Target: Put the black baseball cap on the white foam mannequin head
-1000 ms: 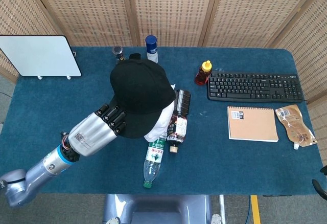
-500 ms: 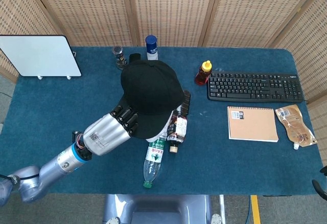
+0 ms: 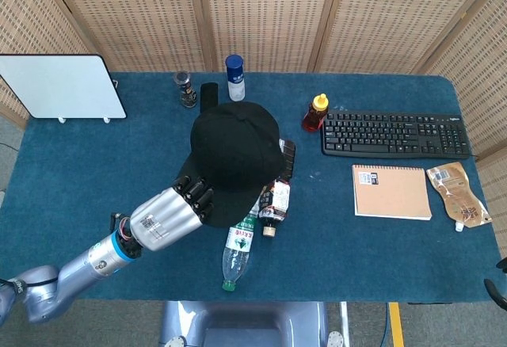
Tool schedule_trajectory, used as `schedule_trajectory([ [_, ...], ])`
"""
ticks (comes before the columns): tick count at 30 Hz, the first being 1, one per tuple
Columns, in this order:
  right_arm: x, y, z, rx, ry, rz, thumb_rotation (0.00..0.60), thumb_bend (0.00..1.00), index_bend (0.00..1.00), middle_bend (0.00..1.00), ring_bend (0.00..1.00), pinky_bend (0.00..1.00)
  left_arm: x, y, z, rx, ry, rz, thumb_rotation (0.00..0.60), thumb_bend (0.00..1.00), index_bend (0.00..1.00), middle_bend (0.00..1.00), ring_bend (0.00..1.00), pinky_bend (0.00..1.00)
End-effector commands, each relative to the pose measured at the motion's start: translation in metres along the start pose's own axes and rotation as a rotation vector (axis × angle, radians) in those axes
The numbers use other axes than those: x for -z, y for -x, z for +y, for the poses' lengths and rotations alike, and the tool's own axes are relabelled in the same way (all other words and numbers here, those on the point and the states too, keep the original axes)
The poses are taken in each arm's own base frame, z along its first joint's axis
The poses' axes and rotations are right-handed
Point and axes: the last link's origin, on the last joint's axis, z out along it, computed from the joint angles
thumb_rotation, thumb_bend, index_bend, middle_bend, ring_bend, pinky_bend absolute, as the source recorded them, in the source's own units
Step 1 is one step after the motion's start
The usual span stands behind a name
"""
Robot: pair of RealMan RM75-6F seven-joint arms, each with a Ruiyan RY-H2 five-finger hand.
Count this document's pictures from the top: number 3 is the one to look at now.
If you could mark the clear water bottle green cap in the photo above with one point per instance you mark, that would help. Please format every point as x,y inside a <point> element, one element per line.
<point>237,244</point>

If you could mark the brown spout pouch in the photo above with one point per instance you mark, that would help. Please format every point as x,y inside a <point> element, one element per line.
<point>459,196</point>

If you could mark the honey bottle yellow cap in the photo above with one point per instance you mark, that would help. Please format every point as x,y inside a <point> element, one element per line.
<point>315,117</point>

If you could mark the dark tea bottle beige cap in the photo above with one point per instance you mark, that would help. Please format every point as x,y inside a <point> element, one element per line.
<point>275,200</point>

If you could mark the wicker folding screen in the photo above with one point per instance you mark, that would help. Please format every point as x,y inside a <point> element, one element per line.
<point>277,14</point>

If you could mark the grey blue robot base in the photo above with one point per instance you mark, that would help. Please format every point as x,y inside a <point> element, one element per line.
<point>245,323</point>

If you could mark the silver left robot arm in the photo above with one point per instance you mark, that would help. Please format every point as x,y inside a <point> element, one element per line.
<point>79,271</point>

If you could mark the glass pepper grinder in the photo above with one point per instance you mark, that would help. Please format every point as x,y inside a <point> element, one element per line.
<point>186,91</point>

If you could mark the blue tablecloth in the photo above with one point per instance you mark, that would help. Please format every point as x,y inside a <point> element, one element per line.
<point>356,260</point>

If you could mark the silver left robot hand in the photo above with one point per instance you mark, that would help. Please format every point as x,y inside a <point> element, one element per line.
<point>166,220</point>

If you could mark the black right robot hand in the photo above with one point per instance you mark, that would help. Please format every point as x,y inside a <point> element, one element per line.
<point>500,295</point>

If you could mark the white board black frame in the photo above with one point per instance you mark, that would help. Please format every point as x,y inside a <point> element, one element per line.
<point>59,85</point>

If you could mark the brown spiral notebook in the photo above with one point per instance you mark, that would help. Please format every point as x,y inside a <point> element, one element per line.
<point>396,196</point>

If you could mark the black baseball cap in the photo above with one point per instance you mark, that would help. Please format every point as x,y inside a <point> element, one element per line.
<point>233,149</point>

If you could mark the black computer keyboard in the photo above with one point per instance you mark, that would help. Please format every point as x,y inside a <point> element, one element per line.
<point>396,135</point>

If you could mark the white bottle blue cap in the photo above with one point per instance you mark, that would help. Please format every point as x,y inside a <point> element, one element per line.
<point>235,75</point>

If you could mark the black phone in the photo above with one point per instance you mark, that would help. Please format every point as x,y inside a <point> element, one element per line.
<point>208,95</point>

